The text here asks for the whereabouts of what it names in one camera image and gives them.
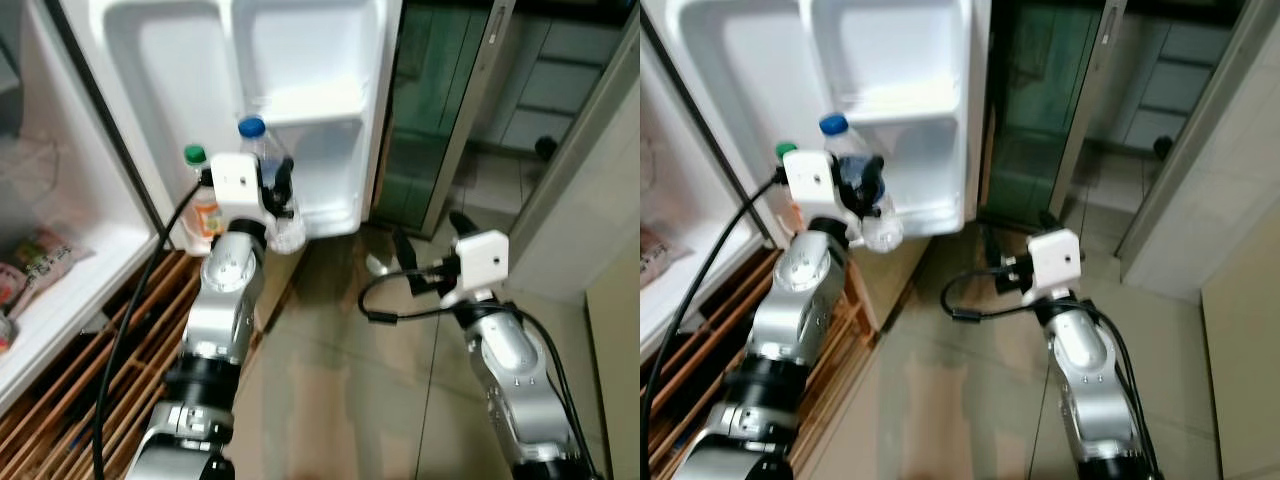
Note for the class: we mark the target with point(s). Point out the clear bottle blue cap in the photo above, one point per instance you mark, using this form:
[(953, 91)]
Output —
[(285, 232), (880, 232)]

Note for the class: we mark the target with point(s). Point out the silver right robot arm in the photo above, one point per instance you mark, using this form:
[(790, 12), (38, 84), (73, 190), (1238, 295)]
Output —
[(520, 370), (1090, 370)]

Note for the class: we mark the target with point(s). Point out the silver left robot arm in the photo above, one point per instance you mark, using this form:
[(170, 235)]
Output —
[(800, 300), (225, 310)]

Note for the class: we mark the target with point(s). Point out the fridge door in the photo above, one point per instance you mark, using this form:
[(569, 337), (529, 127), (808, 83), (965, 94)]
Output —
[(310, 70), (900, 70)]

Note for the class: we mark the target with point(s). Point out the fridge body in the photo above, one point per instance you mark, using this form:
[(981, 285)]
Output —
[(90, 180), (700, 170)]

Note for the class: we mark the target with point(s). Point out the orange-label bottle green cap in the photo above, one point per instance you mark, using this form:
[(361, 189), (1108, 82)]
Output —
[(205, 215), (787, 151)]

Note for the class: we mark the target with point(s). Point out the green glass sliding door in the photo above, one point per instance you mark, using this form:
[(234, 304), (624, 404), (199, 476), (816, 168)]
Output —
[(425, 110), (1040, 110)]

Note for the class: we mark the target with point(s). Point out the black round knob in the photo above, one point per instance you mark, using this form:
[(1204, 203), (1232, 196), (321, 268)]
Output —
[(1162, 147), (545, 148)]

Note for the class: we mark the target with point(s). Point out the grey panelled cabinet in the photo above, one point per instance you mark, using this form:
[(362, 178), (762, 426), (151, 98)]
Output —
[(1185, 80), (560, 90)]

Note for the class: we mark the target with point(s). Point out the printed food packet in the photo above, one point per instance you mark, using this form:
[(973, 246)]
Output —
[(662, 258), (40, 265)]

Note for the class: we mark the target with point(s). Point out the wooden slatted rack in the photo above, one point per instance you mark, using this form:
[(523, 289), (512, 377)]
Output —
[(70, 410), (700, 380)]

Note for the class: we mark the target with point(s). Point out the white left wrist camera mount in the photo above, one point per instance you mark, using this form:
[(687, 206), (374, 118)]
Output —
[(812, 183), (236, 185)]

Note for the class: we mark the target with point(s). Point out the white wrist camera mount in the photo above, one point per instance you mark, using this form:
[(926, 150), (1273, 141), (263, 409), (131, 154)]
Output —
[(1056, 258), (483, 262), (236, 185), (812, 183)]

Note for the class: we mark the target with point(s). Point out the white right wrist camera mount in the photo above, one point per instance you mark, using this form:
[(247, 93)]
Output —
[(1056, 258), (483, 262)]

